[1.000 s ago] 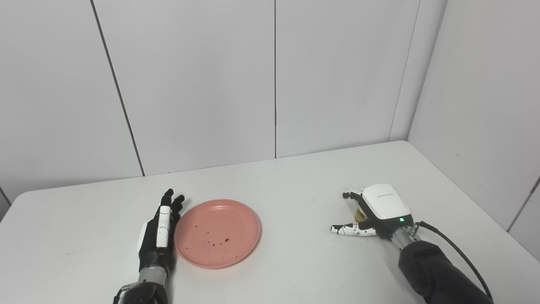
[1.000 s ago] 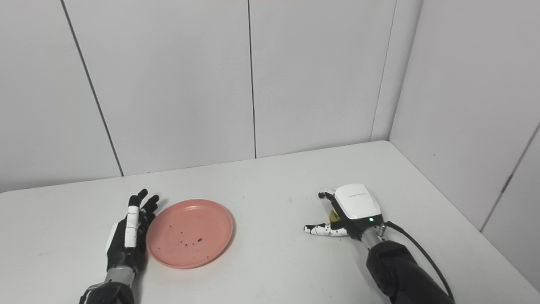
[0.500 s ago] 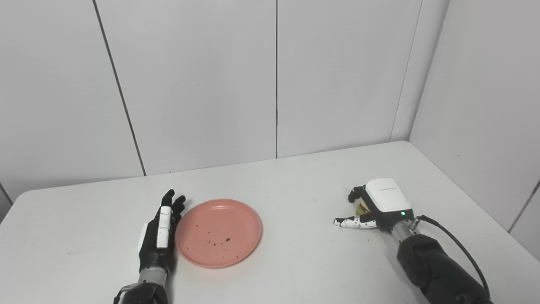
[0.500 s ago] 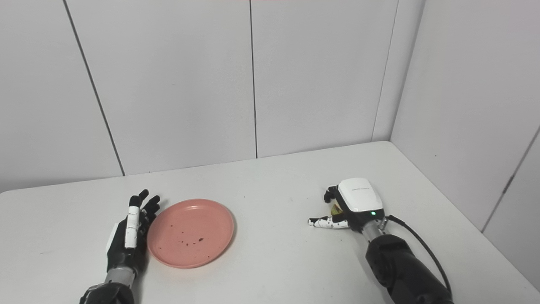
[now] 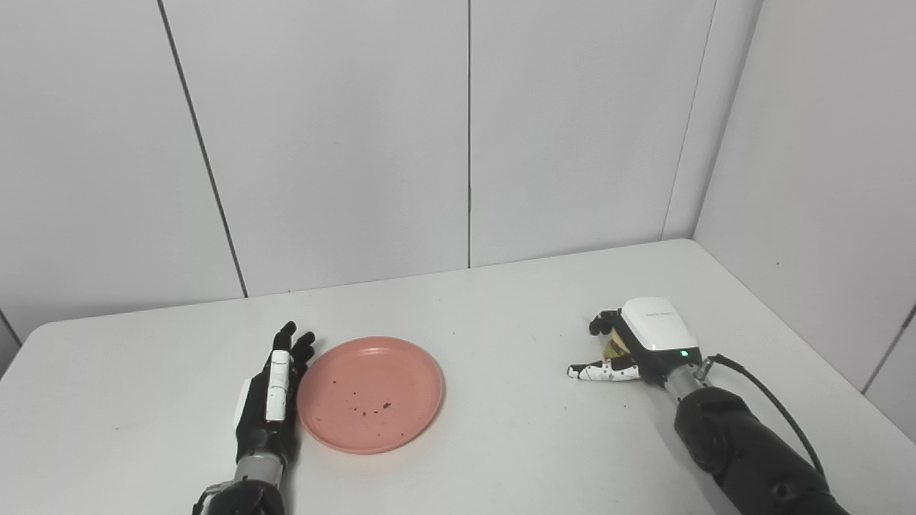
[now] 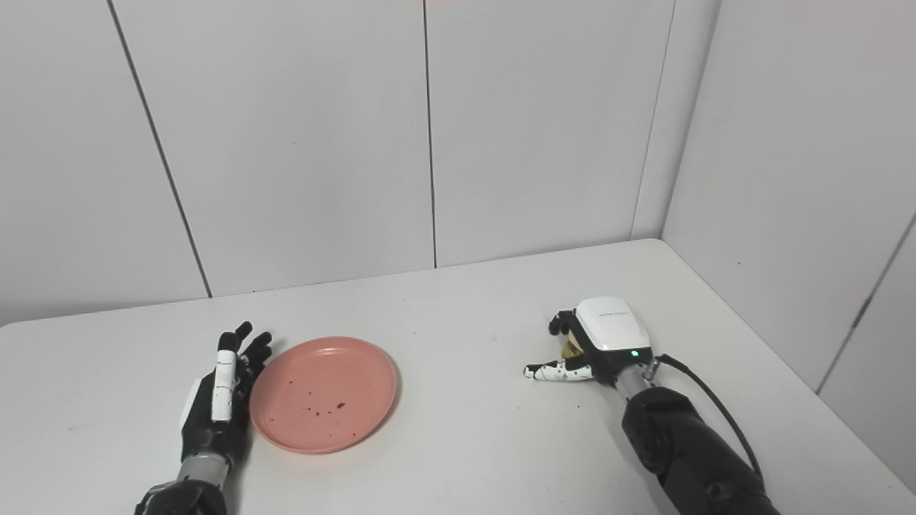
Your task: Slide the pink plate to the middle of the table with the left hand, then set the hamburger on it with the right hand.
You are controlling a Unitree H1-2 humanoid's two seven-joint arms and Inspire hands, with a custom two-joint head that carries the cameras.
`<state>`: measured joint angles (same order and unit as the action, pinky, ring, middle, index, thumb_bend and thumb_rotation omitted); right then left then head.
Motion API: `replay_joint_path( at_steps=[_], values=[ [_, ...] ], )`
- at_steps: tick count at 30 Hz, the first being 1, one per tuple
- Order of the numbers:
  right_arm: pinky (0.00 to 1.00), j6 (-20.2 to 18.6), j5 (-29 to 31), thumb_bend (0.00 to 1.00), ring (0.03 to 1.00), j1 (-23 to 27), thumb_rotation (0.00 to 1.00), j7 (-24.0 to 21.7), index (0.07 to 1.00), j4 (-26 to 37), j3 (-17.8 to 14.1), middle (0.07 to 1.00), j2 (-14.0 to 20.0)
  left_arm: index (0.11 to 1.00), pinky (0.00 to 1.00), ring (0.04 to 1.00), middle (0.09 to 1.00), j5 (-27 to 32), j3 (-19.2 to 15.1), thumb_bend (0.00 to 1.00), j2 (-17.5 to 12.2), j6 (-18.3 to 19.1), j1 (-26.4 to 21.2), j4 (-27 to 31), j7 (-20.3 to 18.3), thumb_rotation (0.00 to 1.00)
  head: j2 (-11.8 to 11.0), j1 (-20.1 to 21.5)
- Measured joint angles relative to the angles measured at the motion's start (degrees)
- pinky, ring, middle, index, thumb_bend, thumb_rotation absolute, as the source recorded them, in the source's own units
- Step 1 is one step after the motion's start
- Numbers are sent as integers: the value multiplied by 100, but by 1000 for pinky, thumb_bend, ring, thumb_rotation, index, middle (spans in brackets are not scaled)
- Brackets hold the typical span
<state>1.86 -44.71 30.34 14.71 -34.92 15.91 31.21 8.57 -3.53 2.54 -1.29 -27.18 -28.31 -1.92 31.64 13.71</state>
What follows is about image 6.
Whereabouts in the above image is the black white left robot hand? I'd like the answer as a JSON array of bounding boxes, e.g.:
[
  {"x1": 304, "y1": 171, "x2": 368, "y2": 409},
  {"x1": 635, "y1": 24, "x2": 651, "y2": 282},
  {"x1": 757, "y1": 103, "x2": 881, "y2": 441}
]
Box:
[{"x1": 179, "y1": 321, "x2": 273, "y2": 464}]

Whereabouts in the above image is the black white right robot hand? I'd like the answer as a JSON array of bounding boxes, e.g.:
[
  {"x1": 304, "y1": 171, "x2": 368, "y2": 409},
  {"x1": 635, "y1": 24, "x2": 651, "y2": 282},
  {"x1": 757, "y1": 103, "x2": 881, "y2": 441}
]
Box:
[{"x1": 524, "y1": 297, "x2": 654, "y2": 387}]

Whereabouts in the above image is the pink round plate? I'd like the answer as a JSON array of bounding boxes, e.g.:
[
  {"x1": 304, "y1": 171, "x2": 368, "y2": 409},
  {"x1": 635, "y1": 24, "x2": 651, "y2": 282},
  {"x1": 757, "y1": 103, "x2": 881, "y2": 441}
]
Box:
[{"x1": 249, "y1": 337, "x2": 398, "y2": 455}]

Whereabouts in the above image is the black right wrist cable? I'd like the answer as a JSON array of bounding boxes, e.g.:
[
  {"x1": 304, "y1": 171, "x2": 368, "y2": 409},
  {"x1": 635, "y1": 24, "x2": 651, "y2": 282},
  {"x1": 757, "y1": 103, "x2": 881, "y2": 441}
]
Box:
[{"x1": 655, "y1": 354, "x2": 765, "y2": 487}]

